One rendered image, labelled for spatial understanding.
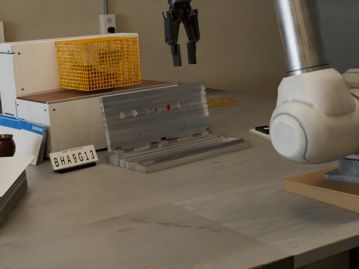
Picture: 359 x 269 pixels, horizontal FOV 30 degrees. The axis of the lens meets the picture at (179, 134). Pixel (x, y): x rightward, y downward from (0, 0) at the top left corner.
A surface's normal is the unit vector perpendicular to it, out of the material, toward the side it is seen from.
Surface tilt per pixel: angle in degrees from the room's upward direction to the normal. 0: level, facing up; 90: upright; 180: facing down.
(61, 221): 0
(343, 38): 90
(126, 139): 79
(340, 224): 0
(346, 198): 90
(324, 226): 0
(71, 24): 90
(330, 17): 90
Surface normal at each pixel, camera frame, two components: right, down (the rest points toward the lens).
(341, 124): 0.59, -0.16
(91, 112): 0.65, 0.12
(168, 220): -0.05, -0.98
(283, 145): -0.73, 0.26
